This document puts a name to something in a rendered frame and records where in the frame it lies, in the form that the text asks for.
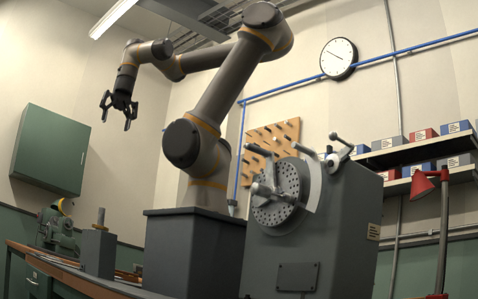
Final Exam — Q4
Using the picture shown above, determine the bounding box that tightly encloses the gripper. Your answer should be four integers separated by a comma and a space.
99, 75, 140, 132

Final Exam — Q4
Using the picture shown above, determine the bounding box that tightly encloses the grey arbor with brass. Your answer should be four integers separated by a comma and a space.
91, 206, 110, 232

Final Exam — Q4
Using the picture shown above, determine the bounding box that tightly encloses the grey crank with dark handle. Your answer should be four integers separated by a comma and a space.
244, 142, 283, 208

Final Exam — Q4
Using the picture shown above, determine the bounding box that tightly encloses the light grey plunger knob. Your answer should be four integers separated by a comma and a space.
250, 181, 298, 205

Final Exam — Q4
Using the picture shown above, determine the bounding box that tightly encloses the dark grey rack block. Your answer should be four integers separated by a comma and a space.
79, 228, 118, 281

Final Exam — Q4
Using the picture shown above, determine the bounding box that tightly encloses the grey clamp lever with ball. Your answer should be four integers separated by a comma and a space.
324, 131, 356, 175

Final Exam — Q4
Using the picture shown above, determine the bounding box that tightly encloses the white ceiling tube light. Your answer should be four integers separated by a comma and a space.
88, 0, 140, 41

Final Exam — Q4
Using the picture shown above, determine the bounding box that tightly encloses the green bench machine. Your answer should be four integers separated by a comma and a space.
35, 197, 78, 258

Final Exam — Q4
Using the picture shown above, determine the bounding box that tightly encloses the wooden pegboard with pegs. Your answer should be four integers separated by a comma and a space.
241, 116, 301, 188

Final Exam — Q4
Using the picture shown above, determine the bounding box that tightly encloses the grey flat metal plate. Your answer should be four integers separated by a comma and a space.
34, 252, 81, 268

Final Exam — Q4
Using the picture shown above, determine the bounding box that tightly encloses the wooden workbench with green drawers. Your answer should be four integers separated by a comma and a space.
3, 239, 173, 299

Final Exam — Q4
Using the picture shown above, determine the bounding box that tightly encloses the grey index plate with holes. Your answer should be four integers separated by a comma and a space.
248, 160, 306, 228

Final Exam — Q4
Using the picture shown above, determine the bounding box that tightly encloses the dark grey cover plate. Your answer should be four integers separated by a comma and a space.
274, 261, 321, 293

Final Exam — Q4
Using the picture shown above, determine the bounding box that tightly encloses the grey vertical conduit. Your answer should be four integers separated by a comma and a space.
383, 0, 404, 299

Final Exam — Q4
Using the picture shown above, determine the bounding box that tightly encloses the grey labelled box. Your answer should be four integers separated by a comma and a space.
370, 134, 410, 152
435, 151, 478, 170

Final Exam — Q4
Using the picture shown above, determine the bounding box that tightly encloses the red labelled box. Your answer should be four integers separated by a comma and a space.
375, 168, 403, 183
408, 127, 440, 144

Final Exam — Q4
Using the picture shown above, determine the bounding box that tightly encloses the beige nameplate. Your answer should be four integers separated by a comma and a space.
366, 221, 382, 242

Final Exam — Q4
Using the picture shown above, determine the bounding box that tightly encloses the red lamp on grey pole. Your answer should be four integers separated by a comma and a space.
408, 164, 451, 299

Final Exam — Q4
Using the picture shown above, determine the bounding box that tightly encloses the grey horizontal conduit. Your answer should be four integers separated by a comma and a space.
378, 219, 478, 243

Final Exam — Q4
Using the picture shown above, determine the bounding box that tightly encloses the green wall cabinet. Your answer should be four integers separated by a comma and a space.
8, 102, 92, 199

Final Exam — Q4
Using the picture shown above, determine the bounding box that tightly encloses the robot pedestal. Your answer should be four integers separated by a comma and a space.
142, 206, 248, 299

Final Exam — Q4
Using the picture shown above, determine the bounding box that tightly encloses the round white wall clock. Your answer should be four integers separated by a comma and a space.
318, 36, 360, 82

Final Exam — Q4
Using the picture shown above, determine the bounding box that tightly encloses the grey wall shelf unit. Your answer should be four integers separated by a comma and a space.
349, 118, 478, 201

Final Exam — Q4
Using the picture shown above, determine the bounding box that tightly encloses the blue wall pipe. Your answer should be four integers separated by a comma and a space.
162, 19, 478, 201

